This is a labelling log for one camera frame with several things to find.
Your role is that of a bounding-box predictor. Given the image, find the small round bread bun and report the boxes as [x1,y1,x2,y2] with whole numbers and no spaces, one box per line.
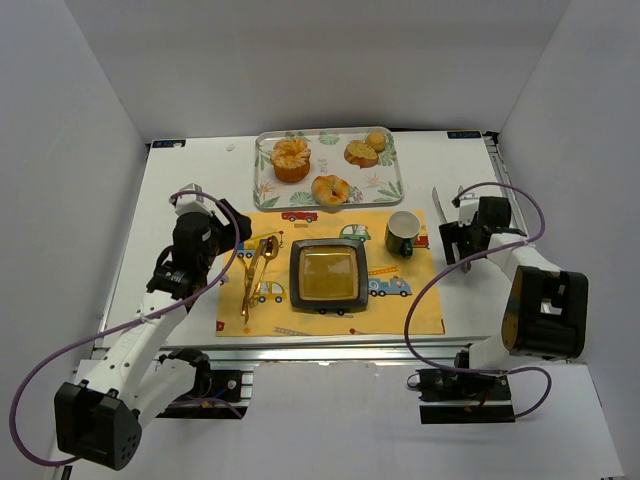
[365,130,387,152]

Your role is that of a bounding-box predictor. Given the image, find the large sugared round bread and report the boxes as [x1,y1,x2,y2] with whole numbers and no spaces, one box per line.
[271,138,311,183]

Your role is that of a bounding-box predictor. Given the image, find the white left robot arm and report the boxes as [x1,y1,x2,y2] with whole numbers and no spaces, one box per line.
[54,199,252,471]

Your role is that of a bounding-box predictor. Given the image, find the leaf pattern serving tray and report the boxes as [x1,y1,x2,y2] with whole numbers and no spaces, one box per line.
[252,126,404,211]

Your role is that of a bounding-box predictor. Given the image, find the garlic toast bread slice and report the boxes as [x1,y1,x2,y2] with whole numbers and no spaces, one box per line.
[344,140,379,169]

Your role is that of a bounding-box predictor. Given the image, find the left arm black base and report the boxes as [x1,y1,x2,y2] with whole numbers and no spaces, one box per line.
[157,348,250,420]

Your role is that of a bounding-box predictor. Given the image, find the gold spoon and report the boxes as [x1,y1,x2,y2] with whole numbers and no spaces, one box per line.
[249,235,280,315]

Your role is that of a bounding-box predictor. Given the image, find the yellow vehicle print placemat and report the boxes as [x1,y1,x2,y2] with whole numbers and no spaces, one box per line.
[216,209,435,337]

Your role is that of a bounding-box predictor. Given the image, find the twisted croissant bread roll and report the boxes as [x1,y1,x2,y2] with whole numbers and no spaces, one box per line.
[311,175,350,207]

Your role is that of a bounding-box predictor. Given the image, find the aluminium table frame rail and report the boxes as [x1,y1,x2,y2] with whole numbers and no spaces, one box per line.
[74,130,566,374]

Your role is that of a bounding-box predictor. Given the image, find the black square amber plate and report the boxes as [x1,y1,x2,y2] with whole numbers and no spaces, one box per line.
[289,238,368,315]

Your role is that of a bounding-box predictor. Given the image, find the dark green mug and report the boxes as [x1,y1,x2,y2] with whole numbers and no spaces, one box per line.
[385,211,421,259]

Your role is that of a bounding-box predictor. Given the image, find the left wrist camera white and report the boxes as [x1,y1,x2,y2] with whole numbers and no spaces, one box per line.
[169,183,212,216]

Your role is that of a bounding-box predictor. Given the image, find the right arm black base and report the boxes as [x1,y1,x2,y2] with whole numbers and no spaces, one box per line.
[407,344,515,425]

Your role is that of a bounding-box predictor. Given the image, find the gold knife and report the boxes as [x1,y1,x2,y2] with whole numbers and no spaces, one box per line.
[241,239,266,322]

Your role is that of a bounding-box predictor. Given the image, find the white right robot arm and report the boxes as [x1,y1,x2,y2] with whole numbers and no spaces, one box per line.
[439,195,589,370]

